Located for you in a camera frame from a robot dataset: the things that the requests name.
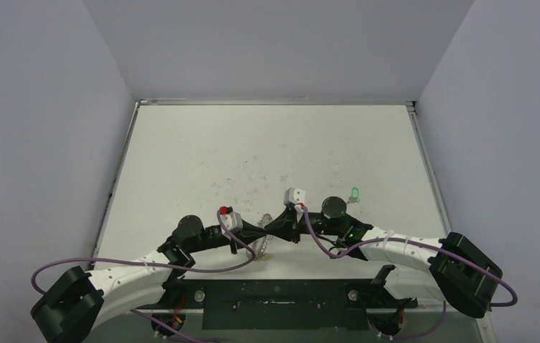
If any metal disc with key rings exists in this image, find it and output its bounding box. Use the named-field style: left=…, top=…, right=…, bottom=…
left=249, top=213, right=273, bottom=262

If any key with green tag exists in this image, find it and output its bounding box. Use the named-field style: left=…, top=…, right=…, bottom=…
left=347, top=187, right=360, bottom=204

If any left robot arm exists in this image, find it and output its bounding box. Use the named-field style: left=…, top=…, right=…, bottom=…
left=31, top=212, right=265, bottom=342

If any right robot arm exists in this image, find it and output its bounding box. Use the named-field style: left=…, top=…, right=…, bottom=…
left=264, top=197, right=503, bottom=318

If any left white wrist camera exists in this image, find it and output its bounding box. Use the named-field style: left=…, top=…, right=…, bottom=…
left=216, top=207, right=244, bottom=237

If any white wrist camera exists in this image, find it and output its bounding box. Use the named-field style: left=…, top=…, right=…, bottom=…
left=283, top=187, right=306, bottom=212
left=216, top=207, right=244, bottom=237

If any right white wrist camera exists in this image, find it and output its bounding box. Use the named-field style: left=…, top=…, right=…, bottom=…
left=283, top=187, right=306, bottom=212

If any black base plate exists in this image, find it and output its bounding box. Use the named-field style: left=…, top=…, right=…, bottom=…
left=143, top=279, right=418, bottom=330

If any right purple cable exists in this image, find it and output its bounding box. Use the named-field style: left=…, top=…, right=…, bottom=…
left=300, top=206, right=519, bottom=341

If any purple cable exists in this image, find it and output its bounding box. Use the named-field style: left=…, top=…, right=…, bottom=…
left=300, top=206, right=519, bottom=341
left=31, top=213, right=256, bottom=343

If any aluminium frame rail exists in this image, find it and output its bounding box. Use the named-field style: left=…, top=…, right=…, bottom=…
left=65, top=279, right=492, bottom=314

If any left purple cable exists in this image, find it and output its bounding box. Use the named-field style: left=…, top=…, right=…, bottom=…
left=31, top=213, right=256, bottom=343

